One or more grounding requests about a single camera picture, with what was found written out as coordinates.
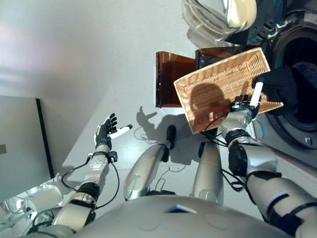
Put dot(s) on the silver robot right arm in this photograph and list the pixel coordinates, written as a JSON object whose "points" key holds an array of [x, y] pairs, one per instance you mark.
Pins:
{"points": [[260, 161]]}

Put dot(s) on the black garment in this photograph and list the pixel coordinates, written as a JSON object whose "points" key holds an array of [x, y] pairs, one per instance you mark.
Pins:
{"points": [[280, 84]]}

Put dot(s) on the white base plinth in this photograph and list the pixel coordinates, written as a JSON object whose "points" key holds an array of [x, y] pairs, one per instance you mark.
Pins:
{"points": [[297, 171]]}

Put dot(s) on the robot leg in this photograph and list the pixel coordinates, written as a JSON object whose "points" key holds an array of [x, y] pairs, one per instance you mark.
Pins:
{"points": [[208, 168], [146, 166]]}

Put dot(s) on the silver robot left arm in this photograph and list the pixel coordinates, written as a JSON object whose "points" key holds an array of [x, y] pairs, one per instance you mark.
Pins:
{"points": [[94, 168]]}

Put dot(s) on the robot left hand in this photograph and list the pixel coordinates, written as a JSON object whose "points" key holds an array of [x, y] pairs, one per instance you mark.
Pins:
{"points": [[102, 135]]}

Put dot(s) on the woven wicker basket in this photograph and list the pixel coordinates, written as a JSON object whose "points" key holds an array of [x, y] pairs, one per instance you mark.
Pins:
{"points": [[218, 81]]}

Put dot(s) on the brown translucent acrylic stool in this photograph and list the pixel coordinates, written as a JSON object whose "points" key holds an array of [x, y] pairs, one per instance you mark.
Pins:
{"points": [[166, 81]]}

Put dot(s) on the blue drain tag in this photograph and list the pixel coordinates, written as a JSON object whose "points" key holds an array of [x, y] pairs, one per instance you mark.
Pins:
{"points": [[262, 129]]}

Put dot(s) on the robot left leg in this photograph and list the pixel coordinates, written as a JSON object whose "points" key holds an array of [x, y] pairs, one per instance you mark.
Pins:
{"points": [[146, 166]]}

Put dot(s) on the silver robot torso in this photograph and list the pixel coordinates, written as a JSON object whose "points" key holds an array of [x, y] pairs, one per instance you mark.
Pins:
{"points": [[178, 220]]}

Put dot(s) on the grey square wall plate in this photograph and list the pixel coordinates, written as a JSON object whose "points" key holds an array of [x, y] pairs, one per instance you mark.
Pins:
{"points": [[2, 149]]}

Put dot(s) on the round glass washer door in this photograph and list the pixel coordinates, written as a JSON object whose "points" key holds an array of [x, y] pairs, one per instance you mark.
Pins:
{"points": [[210, 15]]}

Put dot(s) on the white rounded device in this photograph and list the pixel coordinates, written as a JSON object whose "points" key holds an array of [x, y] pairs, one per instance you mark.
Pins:
{"points": [[44, 196]]}

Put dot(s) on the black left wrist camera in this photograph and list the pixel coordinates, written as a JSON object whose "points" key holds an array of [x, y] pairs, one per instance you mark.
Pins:
{"points": [[112, 156]]}

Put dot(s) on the dark framed glass panel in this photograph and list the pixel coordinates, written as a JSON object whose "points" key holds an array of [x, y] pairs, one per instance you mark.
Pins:
{"points": [[22, 138]]}

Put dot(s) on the robot right leg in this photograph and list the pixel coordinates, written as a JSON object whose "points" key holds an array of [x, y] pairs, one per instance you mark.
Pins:
{"points": [[208, 168]]}

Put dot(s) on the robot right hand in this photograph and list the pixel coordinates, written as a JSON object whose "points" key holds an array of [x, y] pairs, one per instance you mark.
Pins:
{"points": [[256, 96]]}

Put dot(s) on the grey front-load washing machine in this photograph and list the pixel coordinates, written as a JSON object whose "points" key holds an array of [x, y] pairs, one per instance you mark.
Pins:
{"points": [[284, 138]]}

